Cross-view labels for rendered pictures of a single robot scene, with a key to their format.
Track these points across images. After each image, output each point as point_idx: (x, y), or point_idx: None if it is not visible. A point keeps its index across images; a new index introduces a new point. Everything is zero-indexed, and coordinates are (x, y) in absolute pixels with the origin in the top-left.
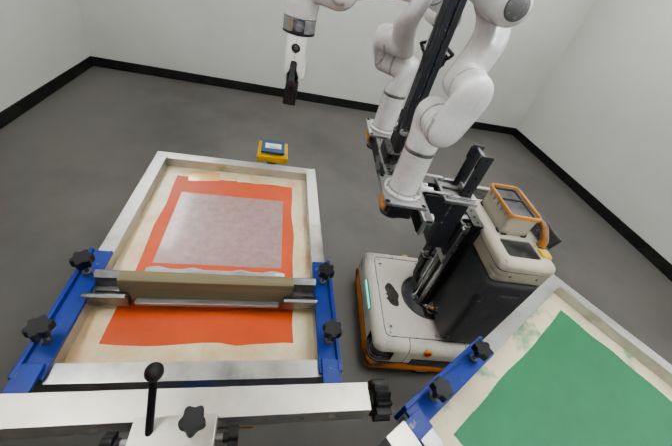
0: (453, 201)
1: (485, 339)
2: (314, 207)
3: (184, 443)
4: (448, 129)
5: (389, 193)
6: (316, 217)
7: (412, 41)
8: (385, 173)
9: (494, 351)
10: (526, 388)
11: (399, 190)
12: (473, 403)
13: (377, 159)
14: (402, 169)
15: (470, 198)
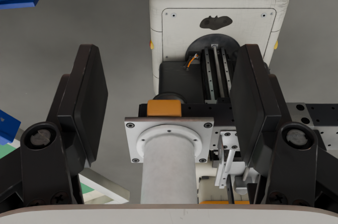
0: (218, 168)
1: (18, 141)
2: None
3: None
4: None
5: (148, 130)
6: None
7: None
8: (224, 127)
9: (9, 144)
10: (0, 149)
11: (147, 147)
12: None
13: (292, 114)
14: (151, 180)
15: (222, 185)
